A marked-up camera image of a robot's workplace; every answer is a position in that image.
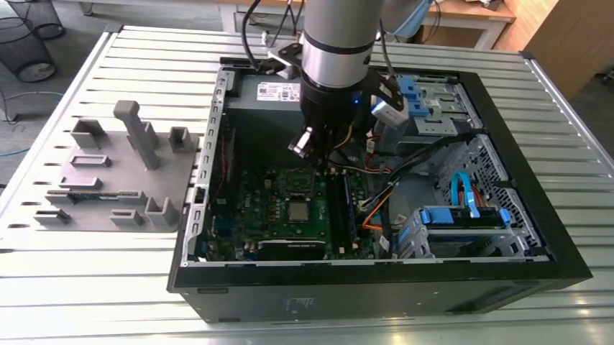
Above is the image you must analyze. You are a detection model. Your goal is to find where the black graphics card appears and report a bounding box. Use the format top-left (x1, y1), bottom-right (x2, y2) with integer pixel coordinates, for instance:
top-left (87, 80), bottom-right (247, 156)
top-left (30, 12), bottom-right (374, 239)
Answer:
top-left (257, 237), bottom-right (330, 262)

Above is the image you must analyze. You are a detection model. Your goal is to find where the black PC case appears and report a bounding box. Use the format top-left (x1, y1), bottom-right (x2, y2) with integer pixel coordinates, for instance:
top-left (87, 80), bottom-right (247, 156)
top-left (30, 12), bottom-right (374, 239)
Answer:
top-left (166, 55), bottom-right (594, 324)

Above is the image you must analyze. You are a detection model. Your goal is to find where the silver disk bay cage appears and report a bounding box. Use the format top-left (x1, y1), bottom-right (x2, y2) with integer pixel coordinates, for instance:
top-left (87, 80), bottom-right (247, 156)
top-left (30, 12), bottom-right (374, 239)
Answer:
top-left (395, 204), bottom-right (552, 259)

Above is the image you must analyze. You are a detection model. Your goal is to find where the empty blue disk carrier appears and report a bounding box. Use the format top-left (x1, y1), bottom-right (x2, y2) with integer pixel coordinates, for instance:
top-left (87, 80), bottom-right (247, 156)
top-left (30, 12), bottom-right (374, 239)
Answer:
top-left (398, 217), bottom-right (422, 252)

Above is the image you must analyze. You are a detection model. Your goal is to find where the hard disk in blue carrier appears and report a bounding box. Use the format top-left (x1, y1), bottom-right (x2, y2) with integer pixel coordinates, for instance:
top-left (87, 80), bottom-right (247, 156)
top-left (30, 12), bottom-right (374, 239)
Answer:
top-left (419, 205), bottom-right (513, 231)

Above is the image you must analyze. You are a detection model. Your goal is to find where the wooden cabinet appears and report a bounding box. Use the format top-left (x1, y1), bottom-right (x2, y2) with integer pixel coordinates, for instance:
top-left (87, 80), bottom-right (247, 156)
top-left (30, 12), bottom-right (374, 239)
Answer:
top-left (493, 0), bottom-right (614, 101)

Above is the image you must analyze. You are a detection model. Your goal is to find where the black camera cable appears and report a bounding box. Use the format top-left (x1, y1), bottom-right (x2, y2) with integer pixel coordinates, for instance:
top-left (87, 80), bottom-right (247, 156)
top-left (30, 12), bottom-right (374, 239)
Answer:
top-left (377, 17), bottom-right (399, 82)

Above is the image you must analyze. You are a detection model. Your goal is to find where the orange wire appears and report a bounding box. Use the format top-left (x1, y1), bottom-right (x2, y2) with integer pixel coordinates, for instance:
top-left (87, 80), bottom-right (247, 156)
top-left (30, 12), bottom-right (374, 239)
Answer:
top-left (363, 201), bottom-right (387, 233)

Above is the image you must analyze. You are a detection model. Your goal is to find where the large wire mesh bin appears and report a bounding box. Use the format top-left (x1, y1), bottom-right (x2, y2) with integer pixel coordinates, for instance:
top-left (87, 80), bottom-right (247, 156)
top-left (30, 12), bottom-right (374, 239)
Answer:
top-left (0, 16), bottom-right (58, 83)

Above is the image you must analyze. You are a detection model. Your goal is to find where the black grey wire bundle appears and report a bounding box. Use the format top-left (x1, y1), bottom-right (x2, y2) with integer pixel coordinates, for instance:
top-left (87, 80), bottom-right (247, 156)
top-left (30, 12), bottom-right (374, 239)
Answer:
top-left (330, 157), bottom-right (391, 175)

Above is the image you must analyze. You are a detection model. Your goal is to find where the yellow wire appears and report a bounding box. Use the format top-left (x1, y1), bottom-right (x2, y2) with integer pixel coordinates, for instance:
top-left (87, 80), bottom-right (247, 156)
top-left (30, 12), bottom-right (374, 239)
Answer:
top-left (333, 124), bottom-right (355, 150)

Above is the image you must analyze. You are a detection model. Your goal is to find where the black electronics box cable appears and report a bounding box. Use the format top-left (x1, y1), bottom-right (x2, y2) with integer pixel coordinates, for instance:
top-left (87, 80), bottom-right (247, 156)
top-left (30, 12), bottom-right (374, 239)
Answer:
top-left (241, 0), bottom-right (270, 73)

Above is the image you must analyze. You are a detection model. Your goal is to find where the dark green RAM stick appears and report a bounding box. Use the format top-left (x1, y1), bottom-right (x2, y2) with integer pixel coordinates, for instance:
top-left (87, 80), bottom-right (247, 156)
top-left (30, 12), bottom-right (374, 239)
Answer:
top-left (47, 189), bottom-right (146, 203)

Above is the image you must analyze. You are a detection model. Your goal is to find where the white desk with wooden top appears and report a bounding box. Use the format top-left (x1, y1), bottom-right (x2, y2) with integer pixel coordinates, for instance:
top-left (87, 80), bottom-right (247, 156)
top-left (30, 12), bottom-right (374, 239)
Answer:
top-left (218, 0), bottom-right (518, 50)

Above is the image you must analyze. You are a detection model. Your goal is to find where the silver topped CPU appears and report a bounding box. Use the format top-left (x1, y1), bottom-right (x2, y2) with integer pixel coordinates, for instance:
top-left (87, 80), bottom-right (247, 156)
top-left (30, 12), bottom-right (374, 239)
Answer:
top-left (289, 201), bottom-right (313, 221)

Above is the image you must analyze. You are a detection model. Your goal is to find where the blue drive bay latch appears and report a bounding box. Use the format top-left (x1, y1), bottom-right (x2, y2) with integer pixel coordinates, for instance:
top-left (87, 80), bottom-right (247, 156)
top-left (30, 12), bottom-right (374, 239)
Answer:
top-left (397, 77), bottom-right (431, 116)

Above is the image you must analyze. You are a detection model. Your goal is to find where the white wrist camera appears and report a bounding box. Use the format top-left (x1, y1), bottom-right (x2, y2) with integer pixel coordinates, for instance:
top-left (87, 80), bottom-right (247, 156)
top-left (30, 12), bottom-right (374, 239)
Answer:
top-left (367, 71), bottom-right (411, 127)

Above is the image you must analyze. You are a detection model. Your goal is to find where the silver optical drive bay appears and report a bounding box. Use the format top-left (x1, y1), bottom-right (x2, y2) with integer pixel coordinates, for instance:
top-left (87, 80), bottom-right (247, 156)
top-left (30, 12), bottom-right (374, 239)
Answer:
top-left (374, 73), bottom-right (486, 152)

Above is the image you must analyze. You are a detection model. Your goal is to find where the black RAM slot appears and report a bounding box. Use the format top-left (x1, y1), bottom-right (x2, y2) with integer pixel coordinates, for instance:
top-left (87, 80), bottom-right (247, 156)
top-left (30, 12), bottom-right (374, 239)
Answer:
top-left (327, 169), bottom-right (345, 252)
top-left (333, 169), bottom-right (350, 252)
top-left (339, 169), bottom-right (357, 251)

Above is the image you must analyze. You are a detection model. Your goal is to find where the green motherboard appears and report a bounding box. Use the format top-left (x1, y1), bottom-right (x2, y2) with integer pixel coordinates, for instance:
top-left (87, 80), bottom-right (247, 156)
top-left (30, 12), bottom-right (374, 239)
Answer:
top-left (203, 157), bottom-right (381, 262)

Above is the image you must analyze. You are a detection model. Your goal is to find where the red wire bundle white plug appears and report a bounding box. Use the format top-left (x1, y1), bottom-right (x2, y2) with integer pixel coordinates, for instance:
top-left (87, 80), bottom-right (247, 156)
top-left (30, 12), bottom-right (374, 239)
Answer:
top-left (365, 131), bottom-right (391, 173)

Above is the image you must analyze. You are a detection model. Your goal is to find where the small wire mesh bin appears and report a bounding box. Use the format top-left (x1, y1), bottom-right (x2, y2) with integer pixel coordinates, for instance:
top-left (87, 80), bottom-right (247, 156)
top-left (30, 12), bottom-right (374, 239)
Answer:
top-left (19, 0), bottom-right (67, 40)

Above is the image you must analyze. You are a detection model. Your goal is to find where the dark wrist camera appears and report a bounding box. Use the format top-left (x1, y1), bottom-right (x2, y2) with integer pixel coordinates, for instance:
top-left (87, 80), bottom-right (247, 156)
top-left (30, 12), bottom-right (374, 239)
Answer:
top-left (287, 124), bottom-right (315, 159)

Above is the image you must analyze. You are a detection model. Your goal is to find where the long black sleeved cable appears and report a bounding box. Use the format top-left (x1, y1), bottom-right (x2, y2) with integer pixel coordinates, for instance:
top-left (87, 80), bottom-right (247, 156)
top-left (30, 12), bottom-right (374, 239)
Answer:
top-left (358, 131), bottom-right (486, 211)

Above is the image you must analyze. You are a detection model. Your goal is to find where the red black twisted wire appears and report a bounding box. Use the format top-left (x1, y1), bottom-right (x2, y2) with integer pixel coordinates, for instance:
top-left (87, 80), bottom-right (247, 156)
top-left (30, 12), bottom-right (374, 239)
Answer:
top-left (214, 125), bottom-right (238, 201)

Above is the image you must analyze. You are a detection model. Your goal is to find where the blue network cable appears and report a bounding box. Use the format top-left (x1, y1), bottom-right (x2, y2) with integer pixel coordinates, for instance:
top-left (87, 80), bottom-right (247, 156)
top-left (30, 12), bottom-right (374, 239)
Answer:
top-left (0, 90), bottom-right (64, 159)

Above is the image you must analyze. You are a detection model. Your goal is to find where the blue SATA wire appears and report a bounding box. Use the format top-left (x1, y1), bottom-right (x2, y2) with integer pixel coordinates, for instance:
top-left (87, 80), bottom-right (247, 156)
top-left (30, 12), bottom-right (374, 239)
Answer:
top-left (450, 170), bottom-right (483, 219)

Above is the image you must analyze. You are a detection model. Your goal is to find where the CPU socket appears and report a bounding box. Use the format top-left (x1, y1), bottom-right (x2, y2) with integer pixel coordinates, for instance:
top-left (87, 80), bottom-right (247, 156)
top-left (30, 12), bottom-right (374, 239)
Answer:
top-left (285, 196), bottom-right (319, 224)

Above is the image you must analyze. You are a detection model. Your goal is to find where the grey parts rack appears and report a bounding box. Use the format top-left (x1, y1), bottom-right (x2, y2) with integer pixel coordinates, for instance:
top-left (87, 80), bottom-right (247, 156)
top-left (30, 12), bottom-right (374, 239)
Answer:
top-left (31, 99), bottom-right (203, 233)

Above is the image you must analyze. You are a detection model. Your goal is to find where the grey power supply unit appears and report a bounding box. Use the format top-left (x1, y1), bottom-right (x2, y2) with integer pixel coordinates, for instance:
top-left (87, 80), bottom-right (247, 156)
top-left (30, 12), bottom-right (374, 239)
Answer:
top-left (223, 73), bottom-right (306, 170)

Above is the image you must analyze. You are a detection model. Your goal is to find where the small wrist electronics box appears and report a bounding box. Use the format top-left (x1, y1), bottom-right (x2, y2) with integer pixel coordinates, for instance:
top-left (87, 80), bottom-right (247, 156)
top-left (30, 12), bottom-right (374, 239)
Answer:
top-left (266, 42), bottom-right (305, 81)

